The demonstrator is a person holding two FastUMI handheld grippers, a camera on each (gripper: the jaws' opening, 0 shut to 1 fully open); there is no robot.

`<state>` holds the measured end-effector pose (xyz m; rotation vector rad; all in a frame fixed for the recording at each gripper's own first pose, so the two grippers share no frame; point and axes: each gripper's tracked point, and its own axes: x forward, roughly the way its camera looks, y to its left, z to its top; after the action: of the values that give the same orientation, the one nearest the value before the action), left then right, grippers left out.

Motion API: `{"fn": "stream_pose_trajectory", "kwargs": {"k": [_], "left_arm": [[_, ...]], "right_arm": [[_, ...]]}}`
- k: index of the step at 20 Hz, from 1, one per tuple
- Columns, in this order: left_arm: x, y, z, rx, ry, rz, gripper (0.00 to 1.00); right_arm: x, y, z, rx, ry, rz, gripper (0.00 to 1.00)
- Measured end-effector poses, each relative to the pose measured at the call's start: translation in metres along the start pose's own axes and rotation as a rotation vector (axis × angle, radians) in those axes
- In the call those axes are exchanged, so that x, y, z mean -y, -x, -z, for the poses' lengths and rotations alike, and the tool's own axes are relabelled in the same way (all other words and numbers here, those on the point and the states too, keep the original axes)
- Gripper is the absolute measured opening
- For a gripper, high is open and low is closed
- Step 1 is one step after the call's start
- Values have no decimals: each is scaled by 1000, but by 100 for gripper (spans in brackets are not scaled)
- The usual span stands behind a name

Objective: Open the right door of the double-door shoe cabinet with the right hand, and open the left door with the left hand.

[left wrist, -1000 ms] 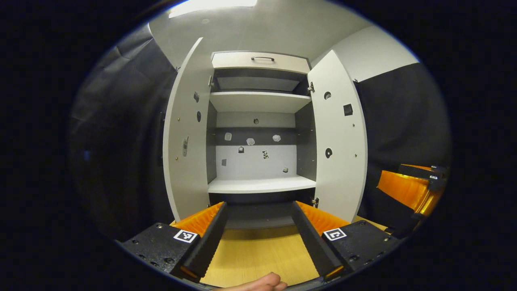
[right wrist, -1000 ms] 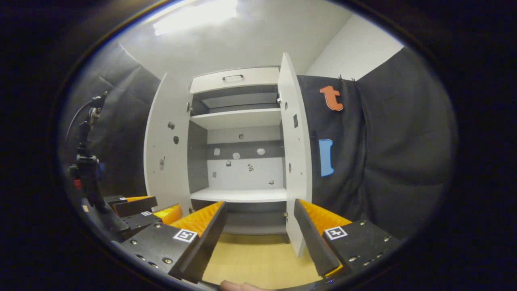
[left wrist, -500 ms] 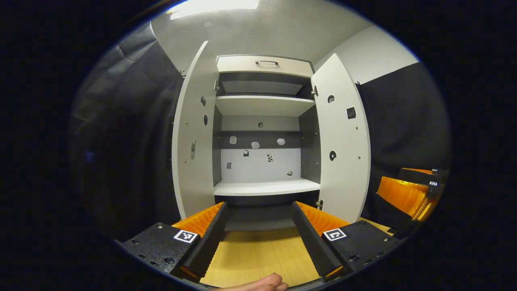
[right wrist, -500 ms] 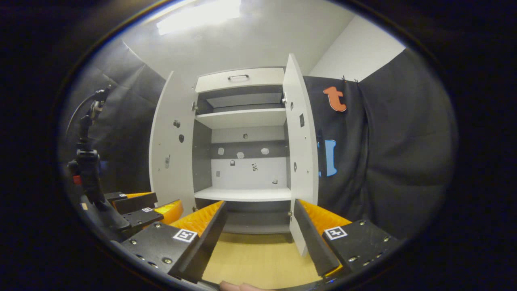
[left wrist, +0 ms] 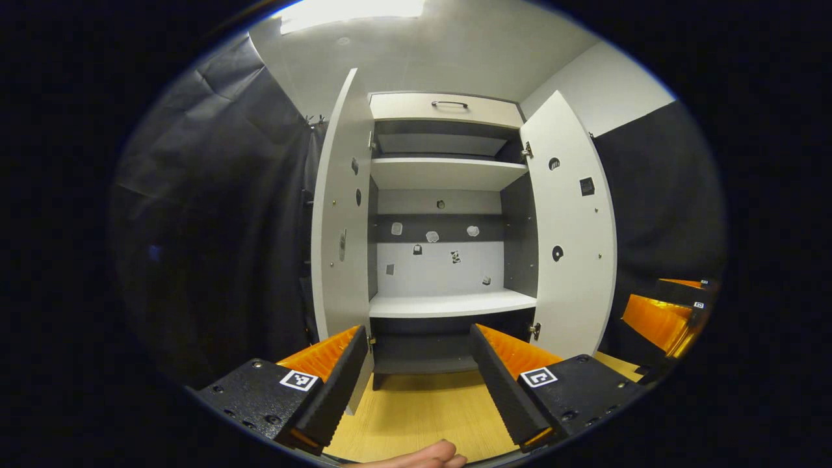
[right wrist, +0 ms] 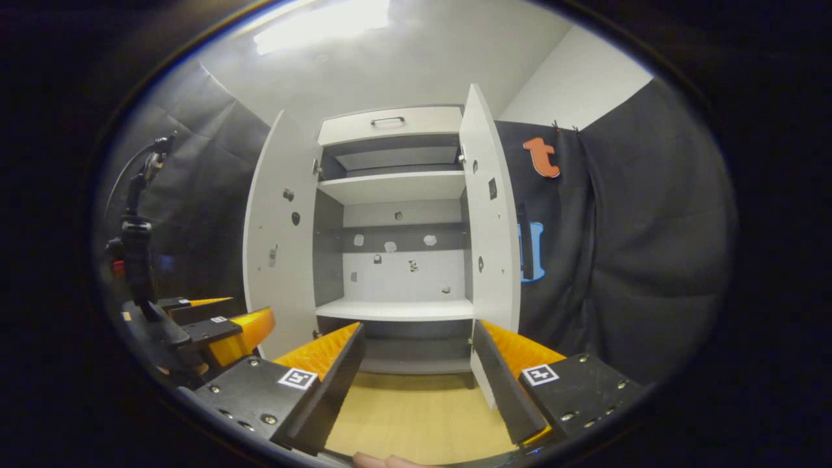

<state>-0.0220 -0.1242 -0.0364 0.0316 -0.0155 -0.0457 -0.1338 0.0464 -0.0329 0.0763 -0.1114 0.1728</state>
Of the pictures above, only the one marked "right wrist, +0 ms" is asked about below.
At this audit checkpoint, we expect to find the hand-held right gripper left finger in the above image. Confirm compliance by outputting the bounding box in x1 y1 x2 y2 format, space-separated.
194 322 366 456

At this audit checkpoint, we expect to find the grey shoe cabinet door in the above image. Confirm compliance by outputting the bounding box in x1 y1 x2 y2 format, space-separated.
458 83 535 410
242 109 322 359

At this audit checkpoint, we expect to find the grey double-door shoe cabinet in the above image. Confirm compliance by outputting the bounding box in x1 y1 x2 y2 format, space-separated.
312 105 475 376

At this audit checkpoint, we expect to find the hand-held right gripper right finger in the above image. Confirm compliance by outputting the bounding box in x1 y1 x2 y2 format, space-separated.
471 318 644 449

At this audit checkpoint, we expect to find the grey cabinet drawer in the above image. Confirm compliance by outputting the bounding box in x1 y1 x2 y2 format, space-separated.
317 106 463 147

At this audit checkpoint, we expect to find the black backdrop cloth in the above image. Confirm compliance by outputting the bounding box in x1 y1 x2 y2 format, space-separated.
94 62 738 384

